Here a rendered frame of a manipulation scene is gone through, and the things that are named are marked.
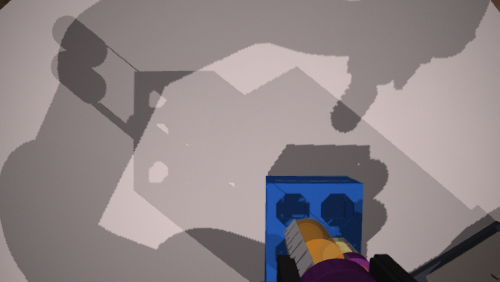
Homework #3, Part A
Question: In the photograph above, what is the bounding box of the blue tube rack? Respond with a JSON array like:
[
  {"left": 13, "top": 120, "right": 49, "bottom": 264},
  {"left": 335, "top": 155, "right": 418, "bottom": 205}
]
[{"left": 265, "top": 176, "right": 363, "bottom": 282}]

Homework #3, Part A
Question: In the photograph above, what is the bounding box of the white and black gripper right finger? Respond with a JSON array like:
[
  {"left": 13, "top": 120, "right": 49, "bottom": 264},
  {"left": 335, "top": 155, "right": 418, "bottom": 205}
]
[{"left": 369, "top": 254, "right": 418, "bottom": 282}]

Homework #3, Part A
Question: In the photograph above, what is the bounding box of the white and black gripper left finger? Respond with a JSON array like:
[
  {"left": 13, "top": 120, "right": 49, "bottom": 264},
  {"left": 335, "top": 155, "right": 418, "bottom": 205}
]
[{"left": 277, "top": 255, "right": 301, "bottom": 282}]

